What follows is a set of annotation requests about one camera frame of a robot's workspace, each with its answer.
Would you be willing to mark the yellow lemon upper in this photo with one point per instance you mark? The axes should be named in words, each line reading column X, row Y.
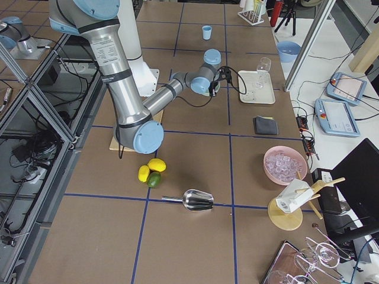
column 157, row 165

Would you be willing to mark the blue bowl on desk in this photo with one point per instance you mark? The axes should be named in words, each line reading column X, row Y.
column 288, row 51

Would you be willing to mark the clear wine glass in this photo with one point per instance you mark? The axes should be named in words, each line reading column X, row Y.
column 262, row 70

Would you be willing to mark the yellow lemon lower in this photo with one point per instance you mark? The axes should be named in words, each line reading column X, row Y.
column 143, row 173

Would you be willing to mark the glass rack with glasses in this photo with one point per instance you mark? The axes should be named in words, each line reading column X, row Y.
column 316, row 263

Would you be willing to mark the wooden paper towel stand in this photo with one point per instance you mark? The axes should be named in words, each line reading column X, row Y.
column 285, row 211

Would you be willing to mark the wooden cutting board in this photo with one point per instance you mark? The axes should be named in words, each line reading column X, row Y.
column 114, row 144

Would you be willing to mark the teach pendant near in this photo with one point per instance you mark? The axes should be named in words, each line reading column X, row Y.
column 335, row 118

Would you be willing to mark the light blue plastic cup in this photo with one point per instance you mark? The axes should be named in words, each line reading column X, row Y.
column 206, row 32

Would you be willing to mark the black monitor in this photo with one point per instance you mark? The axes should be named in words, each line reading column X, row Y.
column 360, row 189

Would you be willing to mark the grey folded cloth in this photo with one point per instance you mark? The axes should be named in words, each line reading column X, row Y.
column 265, row 126

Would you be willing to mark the white wire cup rack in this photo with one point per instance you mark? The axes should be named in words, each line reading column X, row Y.
column 252, row 11

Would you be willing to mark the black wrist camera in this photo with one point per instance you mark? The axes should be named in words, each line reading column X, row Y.
column 225, row 73

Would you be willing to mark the teach pendant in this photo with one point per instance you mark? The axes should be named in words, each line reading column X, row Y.
column 335, row 118
column 346, row 88

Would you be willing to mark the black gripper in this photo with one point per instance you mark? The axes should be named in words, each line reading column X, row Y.
column 214, row 87

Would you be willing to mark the silver metal ice scoop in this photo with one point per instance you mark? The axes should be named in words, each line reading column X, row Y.
column 194, row 200

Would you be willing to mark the black tripod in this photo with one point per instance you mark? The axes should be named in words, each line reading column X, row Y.
column 290, row 15

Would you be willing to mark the pink bowl of ice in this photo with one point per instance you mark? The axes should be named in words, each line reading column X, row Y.
column 283, row 164

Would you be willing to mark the green lime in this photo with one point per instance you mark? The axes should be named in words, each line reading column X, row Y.
column 154, row 179

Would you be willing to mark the green bowl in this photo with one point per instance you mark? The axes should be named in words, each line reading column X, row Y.
column 206, row 93

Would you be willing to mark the cream bear tray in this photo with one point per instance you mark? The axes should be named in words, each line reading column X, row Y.
column 249, row 94

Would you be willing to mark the black power strip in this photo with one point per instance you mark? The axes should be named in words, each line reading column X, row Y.
column 306, row 135

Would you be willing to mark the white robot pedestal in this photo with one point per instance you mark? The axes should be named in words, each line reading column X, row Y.
column 145, row 78

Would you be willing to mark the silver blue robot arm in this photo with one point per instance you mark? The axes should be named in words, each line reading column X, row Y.
column 16, row 39
column 110, row 28

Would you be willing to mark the teach pendant far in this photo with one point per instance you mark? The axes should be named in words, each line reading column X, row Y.
column 346, row 88

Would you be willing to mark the yellow lemon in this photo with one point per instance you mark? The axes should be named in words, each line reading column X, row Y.
column 143, row 173
column 157, row 165

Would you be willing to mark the aluminium frame post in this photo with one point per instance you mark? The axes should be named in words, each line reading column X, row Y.
column 316, row 26

